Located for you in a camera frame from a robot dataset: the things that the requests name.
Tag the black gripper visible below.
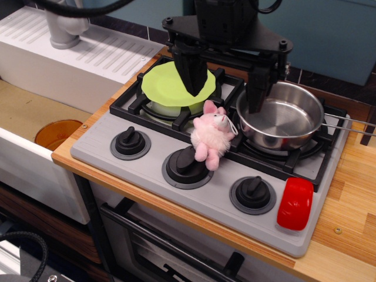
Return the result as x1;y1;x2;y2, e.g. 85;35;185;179
162;1;293;113

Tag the red salmon toy block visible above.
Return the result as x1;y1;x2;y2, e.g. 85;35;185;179
277;177;314;231

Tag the pink plush toy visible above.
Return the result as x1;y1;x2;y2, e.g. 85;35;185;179
190;100;238;171

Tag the lime green plate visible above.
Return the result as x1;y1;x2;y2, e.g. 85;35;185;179
141;62;216;107

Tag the grey toy stove top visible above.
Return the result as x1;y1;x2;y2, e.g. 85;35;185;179
70;69;351;257

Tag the stainless steel pot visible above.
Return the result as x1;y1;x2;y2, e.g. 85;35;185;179
236;82;360;151

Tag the middle black stove knob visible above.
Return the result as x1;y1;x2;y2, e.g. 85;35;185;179
162;146;214;190

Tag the black stove knob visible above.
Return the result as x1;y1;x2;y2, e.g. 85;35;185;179
110;126;152;161
230;176;277;216
162;146;214;190

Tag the left black stove knob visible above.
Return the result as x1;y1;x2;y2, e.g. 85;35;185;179
110;126;152;161

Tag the black burner grate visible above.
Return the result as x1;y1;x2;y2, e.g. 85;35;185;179
110;56;345;187

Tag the right black stove knob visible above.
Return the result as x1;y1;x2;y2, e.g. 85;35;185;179
230;176;277;216

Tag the grey toy faucet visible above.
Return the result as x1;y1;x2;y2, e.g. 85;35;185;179
45;11;89;49

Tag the white toy sink unit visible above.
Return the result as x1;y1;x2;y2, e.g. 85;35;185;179
1;6;162;224

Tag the black braided cable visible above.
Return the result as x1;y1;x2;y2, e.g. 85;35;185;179
35;0;133;18

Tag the oven door with handle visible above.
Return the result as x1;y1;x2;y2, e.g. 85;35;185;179
98;197;299;281

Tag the black cable lower left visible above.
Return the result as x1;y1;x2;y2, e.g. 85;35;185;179
0;231;49;282

